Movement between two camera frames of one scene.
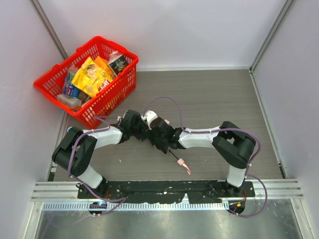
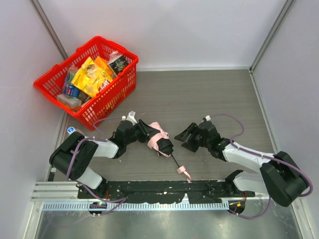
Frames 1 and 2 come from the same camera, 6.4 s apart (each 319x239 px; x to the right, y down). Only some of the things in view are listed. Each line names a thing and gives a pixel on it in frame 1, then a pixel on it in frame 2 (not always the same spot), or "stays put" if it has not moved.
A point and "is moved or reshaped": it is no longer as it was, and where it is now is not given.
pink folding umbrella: [180, 161] is moved or reshaped
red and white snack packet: [105, 83] stays put
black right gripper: [161, 143] -> [195, 137]
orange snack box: [104, 63] stays put
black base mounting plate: [163, 192] stays put
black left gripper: [140, 128] stays put
